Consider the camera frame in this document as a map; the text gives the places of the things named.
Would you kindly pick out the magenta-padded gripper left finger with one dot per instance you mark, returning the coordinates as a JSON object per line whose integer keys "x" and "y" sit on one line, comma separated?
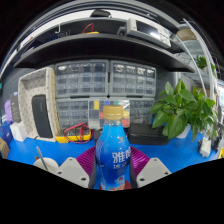
{"x": 71, "y": 171}

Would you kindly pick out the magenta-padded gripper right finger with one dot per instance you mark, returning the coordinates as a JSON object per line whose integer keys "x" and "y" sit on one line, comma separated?
{"x": 153, "y": 171}

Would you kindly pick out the blue drink bottle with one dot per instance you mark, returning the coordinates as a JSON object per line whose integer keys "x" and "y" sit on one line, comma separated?
{"x": 112, "y": 156}

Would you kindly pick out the yellow multimeter with red leads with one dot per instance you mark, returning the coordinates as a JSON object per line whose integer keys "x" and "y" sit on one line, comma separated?
{"x": 75, "y": 135}

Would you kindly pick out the flat black case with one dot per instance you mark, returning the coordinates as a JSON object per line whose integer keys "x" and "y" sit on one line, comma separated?
{"x": 146, "y": 135}

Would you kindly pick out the black box with white label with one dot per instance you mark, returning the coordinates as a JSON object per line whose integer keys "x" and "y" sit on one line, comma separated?
{"x": 96, "y": 136}

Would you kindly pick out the white power adapter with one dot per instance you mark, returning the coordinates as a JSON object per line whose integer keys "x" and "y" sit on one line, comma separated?
{"x": 205, "y": 147}

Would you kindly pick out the grey small-parts drawer cabinet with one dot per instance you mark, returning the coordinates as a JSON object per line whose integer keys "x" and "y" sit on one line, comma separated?
{"x": 71, "y": 111}
{"x": 141, "y": 110}
{"x": 81, "y": 79}
{"x": 132, "y": 80}

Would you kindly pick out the black zip case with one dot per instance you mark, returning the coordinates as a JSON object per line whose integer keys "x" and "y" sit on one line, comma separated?
{"x": 41, "y": 116}

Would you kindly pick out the clear organizer box, coloured parts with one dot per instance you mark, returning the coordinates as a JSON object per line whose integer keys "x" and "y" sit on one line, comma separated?
{"x": 96, "y": 111}

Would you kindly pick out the green potted plant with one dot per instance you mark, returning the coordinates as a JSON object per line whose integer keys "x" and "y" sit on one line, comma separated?
{"x": 180, "y": 110}

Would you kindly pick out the dark grey upright box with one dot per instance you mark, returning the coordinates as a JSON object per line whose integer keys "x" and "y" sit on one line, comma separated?
{"x": 15, "y": 108}

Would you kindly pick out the white perforated storage tray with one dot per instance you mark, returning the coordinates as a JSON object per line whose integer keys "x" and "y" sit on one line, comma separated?
{"x": 26, "y": 85}

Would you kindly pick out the dark grey wall shelf unit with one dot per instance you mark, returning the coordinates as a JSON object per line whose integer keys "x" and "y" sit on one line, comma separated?
{"x": 100, "y": 48}

